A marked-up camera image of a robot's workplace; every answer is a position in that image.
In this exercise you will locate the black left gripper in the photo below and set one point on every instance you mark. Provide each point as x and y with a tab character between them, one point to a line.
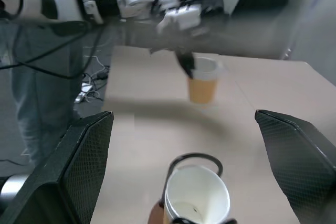
193	41

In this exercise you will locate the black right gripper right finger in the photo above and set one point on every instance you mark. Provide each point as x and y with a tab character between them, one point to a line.
302	161

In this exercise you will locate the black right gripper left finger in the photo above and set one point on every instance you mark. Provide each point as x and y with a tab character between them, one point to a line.
65	171

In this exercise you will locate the clear cup with orange juice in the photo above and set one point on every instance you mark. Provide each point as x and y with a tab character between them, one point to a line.
203	87

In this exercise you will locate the white paper cup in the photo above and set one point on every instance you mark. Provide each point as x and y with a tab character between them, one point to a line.
199	195

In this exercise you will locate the silver robot body cylinder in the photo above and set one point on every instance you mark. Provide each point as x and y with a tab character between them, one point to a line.
11	186

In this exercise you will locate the person in blue jeans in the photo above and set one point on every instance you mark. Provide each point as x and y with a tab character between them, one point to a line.
39	98

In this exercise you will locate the white power strip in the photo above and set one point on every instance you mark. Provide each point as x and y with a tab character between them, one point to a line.
83	93

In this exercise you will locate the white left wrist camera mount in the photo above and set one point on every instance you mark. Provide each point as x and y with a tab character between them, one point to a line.
181	18

